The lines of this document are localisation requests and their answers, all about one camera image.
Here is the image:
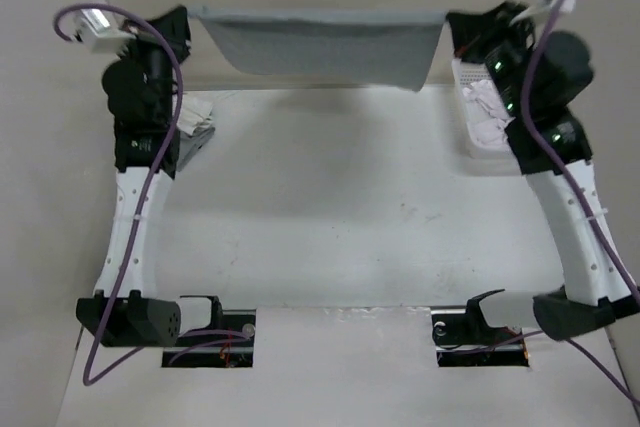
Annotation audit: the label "white plastic basket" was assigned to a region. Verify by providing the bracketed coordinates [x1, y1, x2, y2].
[451, 59, 514, 161]

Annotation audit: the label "folded grey tank top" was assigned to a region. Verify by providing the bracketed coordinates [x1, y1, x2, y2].
[176, 126, 216, 172]

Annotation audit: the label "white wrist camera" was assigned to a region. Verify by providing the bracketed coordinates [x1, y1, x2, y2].
[73, 9, 133, 54]
[510, 0, 577, 25]

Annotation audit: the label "folded white tank top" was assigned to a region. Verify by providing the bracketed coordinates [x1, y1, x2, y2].
[177, 98, 214, 136]

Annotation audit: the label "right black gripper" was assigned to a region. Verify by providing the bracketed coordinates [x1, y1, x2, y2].
[447, 0, 539, 120]

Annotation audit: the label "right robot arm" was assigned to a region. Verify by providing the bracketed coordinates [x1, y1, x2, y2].
[446, 1, 639, 343]

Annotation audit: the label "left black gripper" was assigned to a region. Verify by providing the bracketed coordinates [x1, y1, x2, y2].
[118, 5, 193, 123]

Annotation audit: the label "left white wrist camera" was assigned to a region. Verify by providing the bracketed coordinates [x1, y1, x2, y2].
[73, 9, 133, 54]

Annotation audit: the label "white tank top in basket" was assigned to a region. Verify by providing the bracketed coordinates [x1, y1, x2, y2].
[462, 79, 513, 150]

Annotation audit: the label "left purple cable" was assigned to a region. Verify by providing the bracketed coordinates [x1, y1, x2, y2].
[53, 4, 251, 386]

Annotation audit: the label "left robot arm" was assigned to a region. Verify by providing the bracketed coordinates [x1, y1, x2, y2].
[75, 5, 225, 348]

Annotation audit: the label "grey tank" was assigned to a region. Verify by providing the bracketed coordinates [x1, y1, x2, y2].
[176, 126, 216, 172]
[188, 6, 446, 92]

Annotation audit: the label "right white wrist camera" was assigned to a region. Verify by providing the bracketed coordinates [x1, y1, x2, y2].
[510, 0, 577, 25]

